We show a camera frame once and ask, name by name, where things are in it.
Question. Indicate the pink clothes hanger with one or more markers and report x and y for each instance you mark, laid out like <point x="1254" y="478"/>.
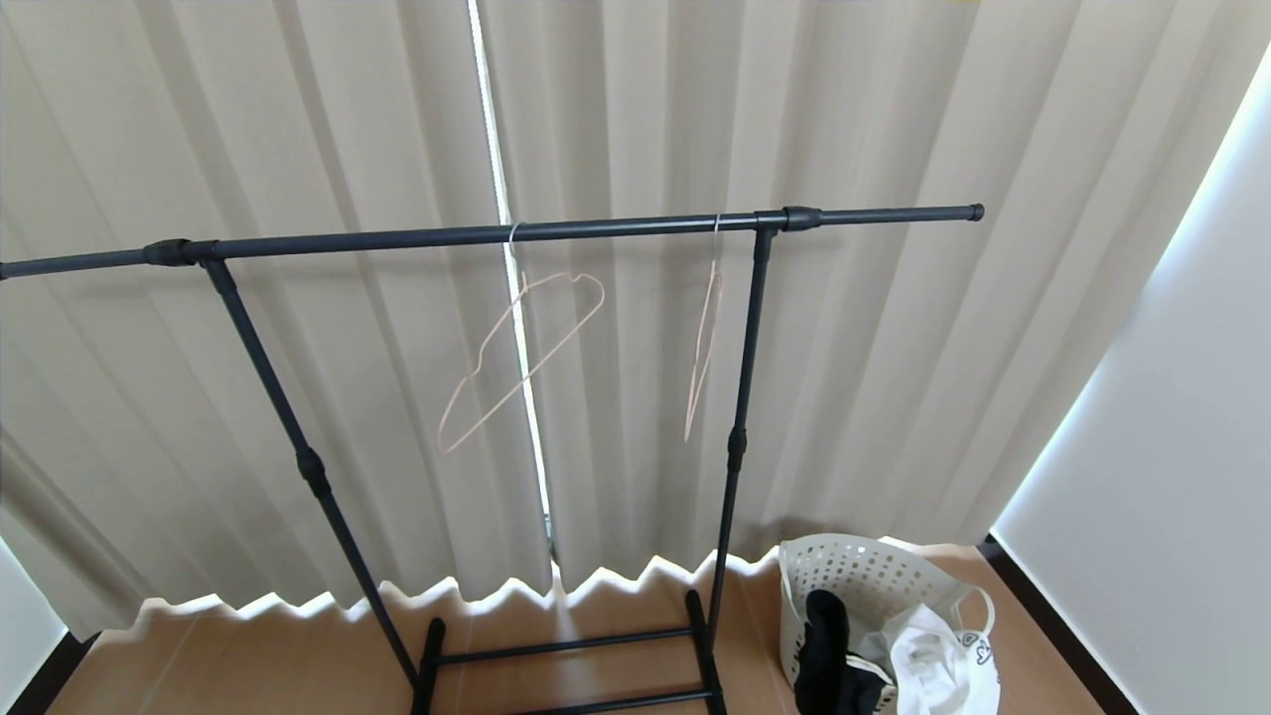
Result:
<point x="602" y="295"/>
<point x="707" y="328"/>

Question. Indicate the black shorts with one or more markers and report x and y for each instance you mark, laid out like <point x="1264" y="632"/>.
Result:
<point x="829" y="645"/>

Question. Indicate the black clothes rack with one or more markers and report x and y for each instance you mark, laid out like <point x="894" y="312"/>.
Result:
<point x="397" y="239"/>

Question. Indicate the white laundry basket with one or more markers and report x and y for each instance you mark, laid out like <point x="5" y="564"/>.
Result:
<point x="854" y="576"/>

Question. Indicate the beige curtain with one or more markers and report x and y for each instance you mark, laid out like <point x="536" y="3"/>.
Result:
<point x="298" y="149"/>

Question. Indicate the white printed garment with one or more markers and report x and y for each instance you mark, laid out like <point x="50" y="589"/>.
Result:
<point x="933" y="665"/>

